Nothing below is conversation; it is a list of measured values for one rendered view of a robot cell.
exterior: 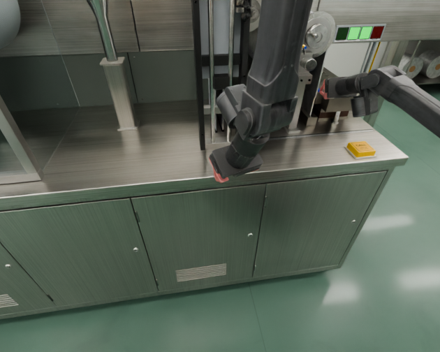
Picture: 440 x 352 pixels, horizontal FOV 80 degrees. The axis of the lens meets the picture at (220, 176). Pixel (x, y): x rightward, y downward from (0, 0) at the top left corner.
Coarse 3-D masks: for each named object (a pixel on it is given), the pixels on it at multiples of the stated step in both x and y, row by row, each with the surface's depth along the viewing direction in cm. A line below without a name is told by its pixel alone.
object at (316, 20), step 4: (312, 20) 88; (316, 20) 88; (320, 20) 88; (324, 20) 88; (308, 24) 88; (312, 24) 88; (324, 24) 89; (328, 24) 89; (308, 28) 89; (328, 28) 90; (328, 32) 91; (328, 36) 92; (304, 40) 91; (328, 40) 92; (304, 44) 92; (324, 44) 93; (308, 48) 93; (320, 48) 94; (316, 52) 95
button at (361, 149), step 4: (348, 144) 99; (352, 144) 98; (356, 144) 98; (360, 144) 98; (364, 144) 98; (368, 144) 98; (348, 148) 99; (352, 148) 97; (356, 148) 95; (360, 148) 95; (364, 148) 95; (368, 148) 95; (372, 148) 95; (352, 152) 97; (356, 152) 95; (360, 152) 94; (364, 152) 94; (368, 152) 94; (372, 152) 95; (356, 156) 95; (360, 156) 95
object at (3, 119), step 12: (0, 96) 70; (0, 108) 69; (0, 120) 71; (12, 120) 73; (12, 132) 74; (12, 144) 76; (24, 144) 78; (24, 156) 79; (24, 168) 81; (36, 168) 83; (0, 180) 83; (12, 180) 83; (24, 180) 84; (36, 180) 85
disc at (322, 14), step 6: (318, 12) 87; (324, 12) 87; (312, 18) 87; (330, 18) 88; (330, 24) 90; (330, 36) 92; (330, 42) 93; (324, 48) 94; (312, 54) 95; (318, 54) 96
